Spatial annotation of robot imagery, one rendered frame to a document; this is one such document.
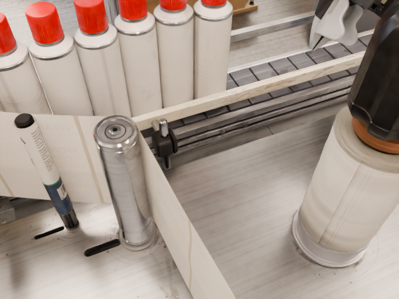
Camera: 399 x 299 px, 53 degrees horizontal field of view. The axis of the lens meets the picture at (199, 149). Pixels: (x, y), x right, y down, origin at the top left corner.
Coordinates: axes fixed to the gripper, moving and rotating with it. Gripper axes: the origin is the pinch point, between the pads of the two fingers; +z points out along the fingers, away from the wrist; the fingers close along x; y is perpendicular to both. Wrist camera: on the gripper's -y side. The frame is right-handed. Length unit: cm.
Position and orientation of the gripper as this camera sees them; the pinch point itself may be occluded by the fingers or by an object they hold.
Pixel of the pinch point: (313, 40)
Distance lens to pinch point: 70.6
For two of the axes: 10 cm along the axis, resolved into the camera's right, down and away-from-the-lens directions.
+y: 4.0, 7.1, -5.8
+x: 7.9, 0.6, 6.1
